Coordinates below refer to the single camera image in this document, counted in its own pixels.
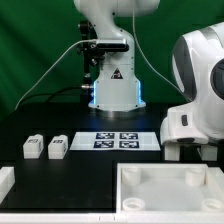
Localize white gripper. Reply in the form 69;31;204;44
159;105;224;147

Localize white square tabletop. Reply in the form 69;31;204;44
116;163;224;213

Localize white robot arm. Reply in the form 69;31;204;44
73;0;224;144

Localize white fiducial tag sheet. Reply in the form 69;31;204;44
70;132;160;151

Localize white L-shaped obstacle fence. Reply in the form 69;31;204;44
0;166;224;224

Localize silver fixed camera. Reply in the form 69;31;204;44
96;39;129;52

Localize white camera cable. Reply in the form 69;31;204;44
14;39;98;111

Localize black base cable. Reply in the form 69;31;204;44
19;87;83;108

